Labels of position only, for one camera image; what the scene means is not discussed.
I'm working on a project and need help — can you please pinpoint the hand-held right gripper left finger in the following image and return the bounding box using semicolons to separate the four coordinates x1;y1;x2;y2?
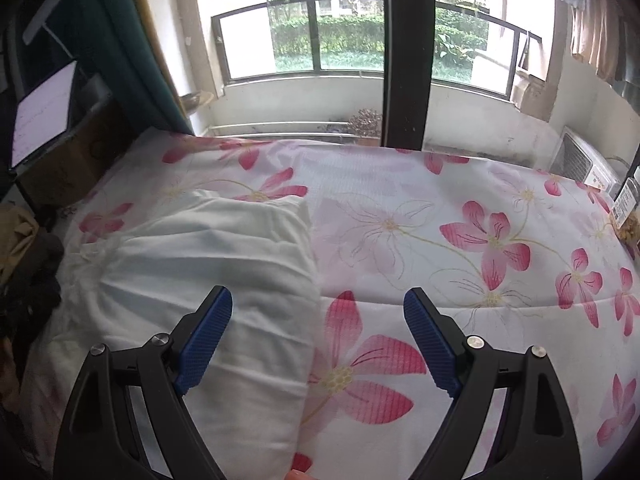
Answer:
52;285;233;480

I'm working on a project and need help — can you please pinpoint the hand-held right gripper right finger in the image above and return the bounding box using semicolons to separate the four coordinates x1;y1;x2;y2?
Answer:
403;287;583;480

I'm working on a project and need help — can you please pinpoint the white hooded jacket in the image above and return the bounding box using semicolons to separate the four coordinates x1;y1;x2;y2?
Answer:
47;190;321;480

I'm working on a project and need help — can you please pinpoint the pink floral tablecloth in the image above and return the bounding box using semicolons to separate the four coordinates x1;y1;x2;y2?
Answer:
20;127;640;480

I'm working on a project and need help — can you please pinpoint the dark cloth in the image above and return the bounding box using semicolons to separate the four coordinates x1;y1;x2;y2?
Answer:
0;232;66;333

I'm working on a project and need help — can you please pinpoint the beige cloth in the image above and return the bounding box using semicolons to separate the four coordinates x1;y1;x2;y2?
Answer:
0;205;38;286

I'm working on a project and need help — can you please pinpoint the printed brown cardboard box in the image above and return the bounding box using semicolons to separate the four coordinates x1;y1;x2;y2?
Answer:
17;105;131;206

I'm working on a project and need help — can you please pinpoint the dried flower pot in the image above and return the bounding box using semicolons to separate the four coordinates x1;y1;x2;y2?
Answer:
347;107;383;138

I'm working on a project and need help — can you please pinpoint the white air conditioner unit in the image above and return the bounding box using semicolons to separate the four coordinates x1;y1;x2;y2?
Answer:
550;125;621;193

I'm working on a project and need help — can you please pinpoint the metal bowl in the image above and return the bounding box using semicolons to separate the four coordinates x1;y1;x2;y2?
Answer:
179;91;217;111

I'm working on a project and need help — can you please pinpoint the plain cardboard box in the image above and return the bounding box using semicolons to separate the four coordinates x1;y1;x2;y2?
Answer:
510;67;553;121

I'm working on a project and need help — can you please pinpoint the teal curtain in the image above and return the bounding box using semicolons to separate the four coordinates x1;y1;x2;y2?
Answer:
75;0;197;137

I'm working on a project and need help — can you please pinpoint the black balcony railing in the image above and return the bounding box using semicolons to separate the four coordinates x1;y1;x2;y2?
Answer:
211;0;543;101

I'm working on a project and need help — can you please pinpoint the beige hanging garment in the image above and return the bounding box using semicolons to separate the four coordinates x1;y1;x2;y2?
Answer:
570;0;623;81

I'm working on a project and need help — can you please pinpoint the dark hanging garment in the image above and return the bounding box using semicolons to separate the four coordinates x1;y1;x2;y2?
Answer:
615;15;640;96

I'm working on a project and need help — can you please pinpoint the white flat mop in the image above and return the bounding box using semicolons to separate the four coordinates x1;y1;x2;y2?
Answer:
22;0;76;61

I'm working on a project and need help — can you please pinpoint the black window frame post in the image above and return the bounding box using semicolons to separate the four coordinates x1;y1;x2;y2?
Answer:
380;0;436;153

